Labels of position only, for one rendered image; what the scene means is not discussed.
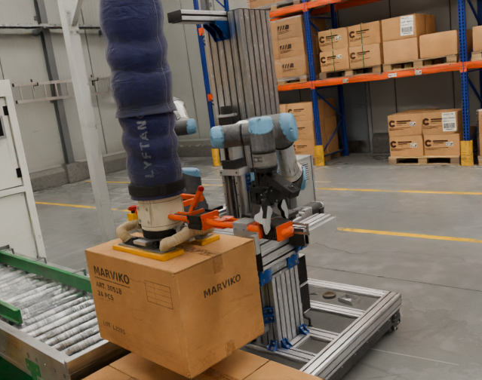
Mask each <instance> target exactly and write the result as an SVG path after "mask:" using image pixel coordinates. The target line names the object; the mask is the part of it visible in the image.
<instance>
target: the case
mask: <svg viewBox="0 0 482 380"><path fill-rule="evenodd" d="M210 234H217V233H210ZM218 235H219V236H220V239H219V240H217V241H214V242H212V243H209V244H206V245H204V246H198V245H194V244H187V243H183V242H182V243H181V244H178V245H176V246H175V247H176V248H180V249H183V250H184V254H182V255H179V256H176V257H174V258H172V259H168V260H167V261H164V262H162V261H159V260H156V259H150V258H146V257H143V256H138V255H134V254H130V253H125V252H122V251H118V250H114V249H113V248H112V245H114V244H118V243H121V242H123V241H122V240H121V239H120V238H118V239H115V240H113V241H109V242H106V243H104V244H100V245H97V246H95V247H91V248H88V249H86V250H84V251H85V255H86V260H87V267H88V271H89V276H90V281H91V289H92V293H93V298H94V305H95V309H96V314H97V322H98V326H99V331H100V337H101V338H103V339H105V340H107V341H109V342H112V343H114V344H116V345H118V346H121V347H123V348H125V349H127V350H129V351H132V352H134V353H135V354H138V355H140V356H141V357H145V358H146V359H148V360H151V361H153V362H155V363H157V364H159V365H161V366H164V367H166V368H168V369H170V370H172V371H174V372H177V373H179V374H180V375H183V376H185V377H187V378H190V379H192V378H194V377H196V376H197V375H199V374H200V373H202V372H203V371H205V370H206V369H208V368H210V367H212V366H213V365H214V364H216V363H218V362H220V361H221V360H222V359H224V358H226V357H228V356H229V355H230V354H232V353H234V352H235V351H237V350H238V349H240V348H242V347H243V346H245V345H246V344H248V343H249V342H251V341H253V340H254V339H256V338H257V337H259V336H261V335H262V334H263V333H264V325H263V318H262V306H261V298H260V292H259V279H258V273H257V266H256V253H255V246H254V239H250V238H245V237H236V236H231V235H225V234H218Z"/></svg>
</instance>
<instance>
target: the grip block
mask: <svg viewBox="0 0 482 380"><path fill-rule="evenodd" d="M214 216H219V211H218V210H210V209H204V208H201V209H199V210H195V211H192V212H190V213H187V220H188V228H189V229H195V230H202V231H206V230H208V229H210V228H213V227H214V226H213V225H206V224H205V220H206V219H213V217H214Z"/></svg>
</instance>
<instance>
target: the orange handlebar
mask: <svg viewBox="0 0 482 380"><path fill-rule="evenodd" d="M180 197H183V199H188V200H185V201H183V206H184V207H185V206H188V205H190V204H192V202H193V199H194V197H195V195H191V194H181V195H180ZM177 213H178V214H184V215H187V212H180V211H178V212H177ZM234 218H235V217H234V216H214V217H213V219H206V220H205V224H206V225H213V226H214V228H221V229H225V228H233V226H232V222H234V221H236V220H239V219H234ZM168 219H172V220H177V221H183V222H188V220H187V216H181V215H175V214H169V215H168ZM258 224H259V223H258V222H256V225H248V227H247V230H248V231H254V232H258ZM293 230H294V229H293V227H292V226H289V227H288V228H284V229H283V230H282V231H281V234H282V235H283V236H285V235H289V234H292V233H293Z"/></svg>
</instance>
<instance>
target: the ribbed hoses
mask: <svg viewBox="0 0 482 380"><path fill-rule="evenodd" d="M138 222H139V220H138V219H136V220H135V219H134V220H131V221H129V222H126V223H123V224H121V225H120V226H119V227H117V229H116V235H117V236H118V237H119V238H120V239H121V240H122V241H124V243H127V242H128V241H131V238H132V236H130V234H129V233H128V232H129V231H131V230H133V229H135V228H136V229H141V228H140V227H139V225H138ZM213 231H214V228H210V229H208V230H206V231H202V230H195V229H189V228H188V227H184V228H183V229H182V231H179V232H177V233H176V234H174V235H172V237H165V238H164V239H162V240H161V243H160V247H159V250H160V251H168V250H169V249H170V248H172V247H175V246H176V245H178V244H181V243H182V242H184V241H186V240H188V239H190V237H191V236H194V235H195V236H196V235H199V236H200V237H204V236H207V235H208V233H212V232H213Z"/></svg>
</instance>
